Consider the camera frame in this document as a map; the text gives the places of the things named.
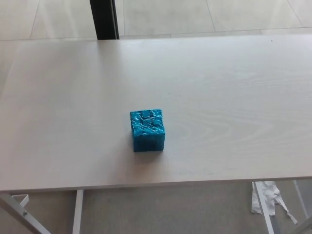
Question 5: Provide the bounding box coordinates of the blue foil-wrapped cube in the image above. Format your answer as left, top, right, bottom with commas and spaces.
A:
129, 108, 166, 153

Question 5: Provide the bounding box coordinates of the white metal hook bracket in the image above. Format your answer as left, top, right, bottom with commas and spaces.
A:
11, 194, 30, 208

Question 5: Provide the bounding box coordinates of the white straight table leg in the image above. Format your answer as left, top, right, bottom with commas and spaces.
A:
72, 189, 84, 234

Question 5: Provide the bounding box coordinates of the black vertical pillar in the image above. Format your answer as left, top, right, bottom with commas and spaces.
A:
89, 0, 120, 40

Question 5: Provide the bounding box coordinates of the white diagonal table brace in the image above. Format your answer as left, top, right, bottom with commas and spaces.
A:
0, 193, 51, 234

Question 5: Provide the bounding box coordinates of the crumpled white paper strip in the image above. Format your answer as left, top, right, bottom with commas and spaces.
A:
251, 180, 299, 225

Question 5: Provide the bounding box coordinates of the grey table leg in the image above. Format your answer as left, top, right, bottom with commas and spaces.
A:
293, 179, 309, 218

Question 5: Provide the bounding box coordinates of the white slanted table leg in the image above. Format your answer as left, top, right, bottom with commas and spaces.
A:
253, 181, 275, 234

